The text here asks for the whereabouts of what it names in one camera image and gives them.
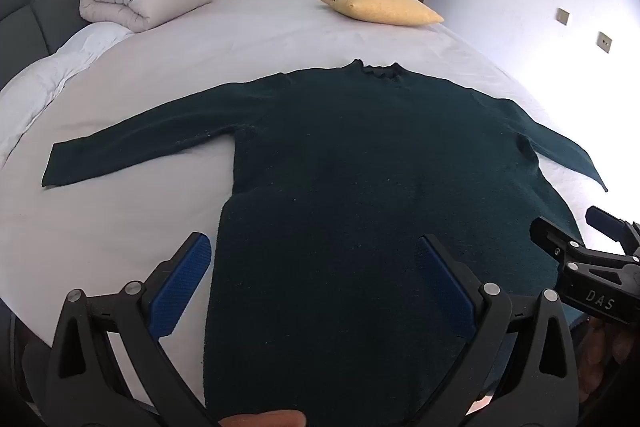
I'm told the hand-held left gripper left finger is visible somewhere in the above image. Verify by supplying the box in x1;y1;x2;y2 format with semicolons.
44;232;221;427

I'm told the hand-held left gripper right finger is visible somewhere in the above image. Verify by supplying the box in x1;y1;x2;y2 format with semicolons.
417;234;581;427

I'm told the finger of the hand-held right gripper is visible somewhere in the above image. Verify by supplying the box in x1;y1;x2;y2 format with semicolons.
530;216;584;269
585;206;634;243

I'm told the dark green sweater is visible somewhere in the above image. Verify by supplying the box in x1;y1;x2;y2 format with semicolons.
41;59;610;427

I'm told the person's right hand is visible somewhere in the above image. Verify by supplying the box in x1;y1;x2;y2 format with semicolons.
575;314;640;403

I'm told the person's left hand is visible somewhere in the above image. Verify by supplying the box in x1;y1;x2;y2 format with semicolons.
220;409;307;427

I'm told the white bed pillow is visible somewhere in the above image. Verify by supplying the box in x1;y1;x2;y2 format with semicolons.
0;21;133;168

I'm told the bed with grey sheet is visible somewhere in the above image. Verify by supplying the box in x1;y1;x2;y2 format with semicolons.
0;0;608;413

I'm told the yellow pillow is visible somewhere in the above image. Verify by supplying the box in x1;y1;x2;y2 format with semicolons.
314;0;445;26

